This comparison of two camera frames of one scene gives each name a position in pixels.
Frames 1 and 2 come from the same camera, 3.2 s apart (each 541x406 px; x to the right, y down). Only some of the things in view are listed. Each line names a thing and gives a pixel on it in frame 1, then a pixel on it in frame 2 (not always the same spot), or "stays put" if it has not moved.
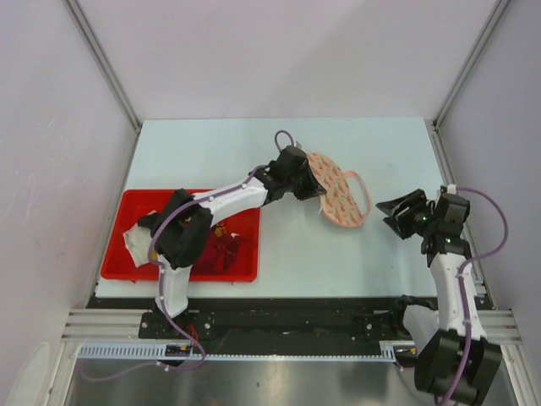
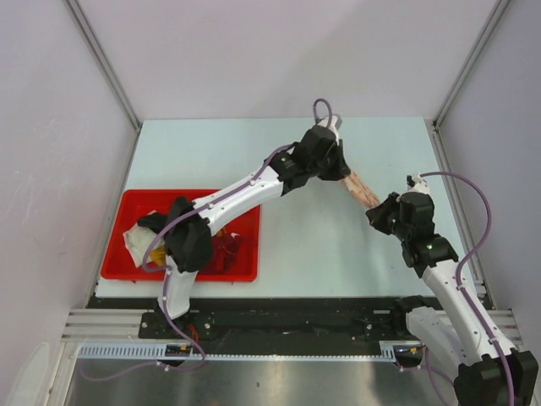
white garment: x=139 y=240 stays put
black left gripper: x=313 y=188 to x=341 y=168
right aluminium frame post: x=498 y=9 stays put
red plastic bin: x=121 y=264 stays put
